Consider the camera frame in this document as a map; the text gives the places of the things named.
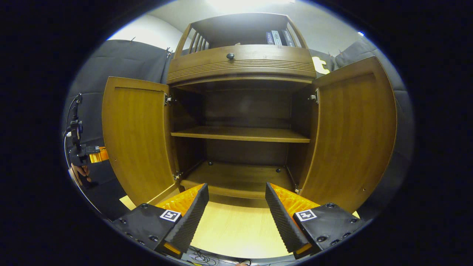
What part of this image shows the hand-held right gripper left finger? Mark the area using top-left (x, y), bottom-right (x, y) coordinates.
top-left (111, 184), bottom-right (210, 258)

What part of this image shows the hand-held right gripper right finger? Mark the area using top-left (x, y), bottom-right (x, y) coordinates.
top-left (265, 182), bottom-right (366, 260)

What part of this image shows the wooden shoe cabinet door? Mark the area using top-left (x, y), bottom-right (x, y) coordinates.
top-left (299, 56), bottom-right (398, 214)
top-left (102, 76), bottom-right (177, 207)

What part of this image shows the wooden double-door shoe cabinet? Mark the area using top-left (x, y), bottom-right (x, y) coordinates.
top-left (102, 12), bottom-right (398, 214)

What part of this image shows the wooden cabinet shelf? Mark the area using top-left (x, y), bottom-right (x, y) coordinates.
top-left (171, 126), bottom-right (311, 143)

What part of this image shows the wooden cabinet drawer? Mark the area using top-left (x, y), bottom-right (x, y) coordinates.
top-left (166, 44), bottom-right (317, 85)

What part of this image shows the ceiling light panel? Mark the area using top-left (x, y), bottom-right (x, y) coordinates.
top-left (207, 0), bottom-right (296, 11)

